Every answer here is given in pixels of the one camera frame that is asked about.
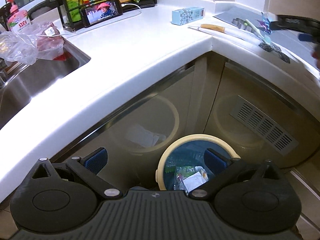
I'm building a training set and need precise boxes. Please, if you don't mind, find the green snack wrapper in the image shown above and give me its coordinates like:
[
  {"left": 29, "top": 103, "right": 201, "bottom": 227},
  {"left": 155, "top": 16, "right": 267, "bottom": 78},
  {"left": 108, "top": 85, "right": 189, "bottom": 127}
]
[{"left": 174, "top": 166, "right": 197, "bottom": 180}]

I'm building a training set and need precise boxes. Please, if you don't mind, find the stainless steel sink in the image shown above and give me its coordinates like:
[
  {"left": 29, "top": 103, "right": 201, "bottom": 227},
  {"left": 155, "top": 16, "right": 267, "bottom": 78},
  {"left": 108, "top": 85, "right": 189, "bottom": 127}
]
[{"left": 1, "top": 41, "right": 90, "bottom": 127}]

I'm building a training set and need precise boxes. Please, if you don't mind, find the right beige cabinet door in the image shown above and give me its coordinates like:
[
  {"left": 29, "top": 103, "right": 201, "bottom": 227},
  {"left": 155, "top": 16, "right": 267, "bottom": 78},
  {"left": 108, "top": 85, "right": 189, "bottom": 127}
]
[{"left": 204, "top": 61, "right": 319, "bottom": 168}]

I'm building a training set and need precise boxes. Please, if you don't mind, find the cream round trash bin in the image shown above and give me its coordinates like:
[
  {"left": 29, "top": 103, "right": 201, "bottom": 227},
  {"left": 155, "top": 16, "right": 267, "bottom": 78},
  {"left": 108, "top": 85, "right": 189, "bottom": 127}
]
[{"left": 156, "top": 134, "right": 240, "bottom": 193}]

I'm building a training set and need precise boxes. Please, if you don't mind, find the beige cabinet door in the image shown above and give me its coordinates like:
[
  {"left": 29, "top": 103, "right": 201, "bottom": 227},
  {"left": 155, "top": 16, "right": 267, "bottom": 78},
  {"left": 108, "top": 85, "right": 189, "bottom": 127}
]
[
  {"left": 204, "top": 61, "right": 319, "bottom": 168},
  {"left": 49, "top": 64, "right": 196, "bottom": 190}
]

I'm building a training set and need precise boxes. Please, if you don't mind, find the left beige cabinet door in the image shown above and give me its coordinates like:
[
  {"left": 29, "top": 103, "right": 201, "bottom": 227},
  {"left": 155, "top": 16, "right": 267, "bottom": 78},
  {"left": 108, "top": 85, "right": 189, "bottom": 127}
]
[{"left": 49, "top": 64, "right": 196, "bottom": 190}]

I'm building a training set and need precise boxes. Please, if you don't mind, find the clear plastic wrapper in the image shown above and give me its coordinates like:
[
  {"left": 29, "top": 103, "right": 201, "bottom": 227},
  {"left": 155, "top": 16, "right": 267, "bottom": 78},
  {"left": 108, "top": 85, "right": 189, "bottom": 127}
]
[{"left": 174, "top": 166, "right": 209, "bottom": 194}]

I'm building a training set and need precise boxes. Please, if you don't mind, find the blue patterned wrapper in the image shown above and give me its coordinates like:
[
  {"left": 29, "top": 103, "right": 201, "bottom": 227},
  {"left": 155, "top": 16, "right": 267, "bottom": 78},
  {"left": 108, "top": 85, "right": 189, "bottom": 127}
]
[{"left": 257, "top": 12, "right": 272, "bottom": 35}]

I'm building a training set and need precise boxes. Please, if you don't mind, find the green handled utensil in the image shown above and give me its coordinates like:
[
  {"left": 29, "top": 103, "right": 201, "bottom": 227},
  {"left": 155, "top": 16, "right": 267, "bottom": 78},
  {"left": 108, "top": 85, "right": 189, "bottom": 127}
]
[{"left": 245, "top": 19, "right": 272, "bottom": 44}]

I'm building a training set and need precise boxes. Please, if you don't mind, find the white charging cable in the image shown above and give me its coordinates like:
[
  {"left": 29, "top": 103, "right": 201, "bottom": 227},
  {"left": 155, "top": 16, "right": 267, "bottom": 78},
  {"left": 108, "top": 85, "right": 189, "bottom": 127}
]
[{"left": 36, "top": 3, "right": 143, "bottom": 37}]

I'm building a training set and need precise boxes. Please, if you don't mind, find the blue trash bag liner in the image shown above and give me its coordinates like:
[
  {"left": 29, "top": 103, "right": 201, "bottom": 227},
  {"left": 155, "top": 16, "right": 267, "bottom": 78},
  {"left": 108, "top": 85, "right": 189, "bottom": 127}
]
[{"left": 163, "top": 140, "right": 231, "bottom": 190}]

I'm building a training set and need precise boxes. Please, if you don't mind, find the light blue floral box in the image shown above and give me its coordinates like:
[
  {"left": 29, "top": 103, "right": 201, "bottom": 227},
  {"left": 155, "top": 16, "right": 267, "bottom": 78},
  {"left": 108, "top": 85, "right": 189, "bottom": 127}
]
[{"left": 171, "top": 7, "right": 204, "bottom": 25}]

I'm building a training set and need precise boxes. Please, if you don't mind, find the white paper receipt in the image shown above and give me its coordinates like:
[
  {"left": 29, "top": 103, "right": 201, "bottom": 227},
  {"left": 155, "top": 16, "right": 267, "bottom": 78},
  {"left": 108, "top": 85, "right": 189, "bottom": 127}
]
[{"left": 183, "top": 172, "right": 208, "bottom": 192}]

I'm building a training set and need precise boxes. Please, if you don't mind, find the silver ventilation grille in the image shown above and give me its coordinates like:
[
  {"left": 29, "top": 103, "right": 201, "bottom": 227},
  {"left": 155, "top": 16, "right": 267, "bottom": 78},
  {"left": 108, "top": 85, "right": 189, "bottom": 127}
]
[{"left": 230, "top": 96, "right": 299, "bottom": 156}]

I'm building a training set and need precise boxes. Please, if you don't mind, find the wooden handled knife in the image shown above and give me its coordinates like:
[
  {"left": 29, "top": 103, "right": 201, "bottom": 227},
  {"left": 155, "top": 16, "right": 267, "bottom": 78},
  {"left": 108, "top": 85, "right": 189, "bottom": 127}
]
[{"left": 188, "top": 24, "right": 253, "bottom": 40}]

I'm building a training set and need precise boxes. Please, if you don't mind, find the pink pump soap bottle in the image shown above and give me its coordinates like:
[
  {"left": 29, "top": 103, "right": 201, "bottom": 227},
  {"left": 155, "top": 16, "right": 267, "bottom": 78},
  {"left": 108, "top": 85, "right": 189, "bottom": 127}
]
[{"left": 7, "top": 0, "right": 31, "bottom": 33}]

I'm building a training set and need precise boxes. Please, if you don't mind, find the smartphone playing video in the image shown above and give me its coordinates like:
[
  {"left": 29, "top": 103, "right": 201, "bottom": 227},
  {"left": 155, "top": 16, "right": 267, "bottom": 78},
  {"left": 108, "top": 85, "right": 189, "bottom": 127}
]
[{"left": 80, "top": 0, "right": 123, "bottom": 28}]

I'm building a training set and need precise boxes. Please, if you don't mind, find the clear bag of meat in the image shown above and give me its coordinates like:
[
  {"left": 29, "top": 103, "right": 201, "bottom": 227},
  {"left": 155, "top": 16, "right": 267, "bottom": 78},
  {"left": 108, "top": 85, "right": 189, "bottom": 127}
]
[{"left": 1, "top": 22, "right": 64, "bottom": 65}]

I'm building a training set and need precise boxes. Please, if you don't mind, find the grey patterned counter mat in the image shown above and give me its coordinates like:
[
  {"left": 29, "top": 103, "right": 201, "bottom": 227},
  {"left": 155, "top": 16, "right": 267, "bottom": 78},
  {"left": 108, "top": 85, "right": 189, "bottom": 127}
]
[{"left": 190, "top": 6, "right": 320, "bottom": 73}]

